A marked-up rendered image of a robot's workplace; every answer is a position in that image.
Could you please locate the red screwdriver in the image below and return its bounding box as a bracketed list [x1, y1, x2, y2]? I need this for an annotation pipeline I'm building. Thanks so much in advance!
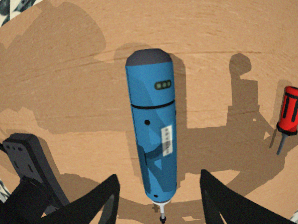
[276, 86, 298, 154]

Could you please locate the blue electric screwdriver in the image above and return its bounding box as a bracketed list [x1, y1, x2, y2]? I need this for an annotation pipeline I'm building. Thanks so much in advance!
[125, 48, 177, 219]

